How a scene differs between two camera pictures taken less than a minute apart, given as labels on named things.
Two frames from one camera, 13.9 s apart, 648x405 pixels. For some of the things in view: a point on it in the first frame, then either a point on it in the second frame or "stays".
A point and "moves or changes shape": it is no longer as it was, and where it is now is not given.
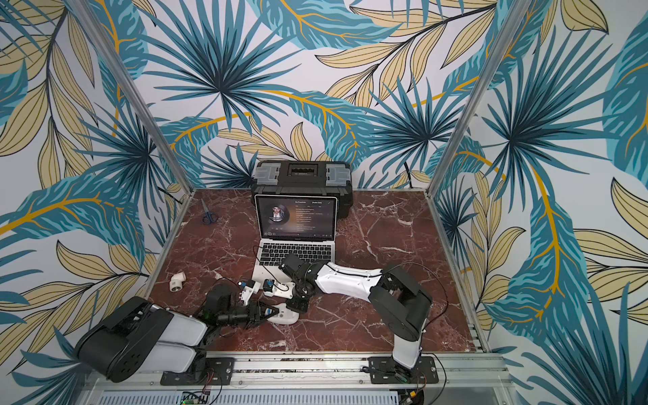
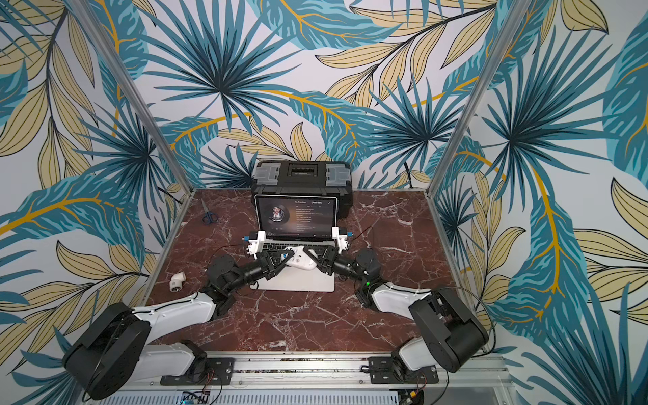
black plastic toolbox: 305,177 stays
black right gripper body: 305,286 → 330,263
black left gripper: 256,316 → 269,272
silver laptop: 305,226 stays
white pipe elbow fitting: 175,283 stays
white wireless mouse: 285,315 moves or changes shape
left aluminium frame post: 91,24 stays
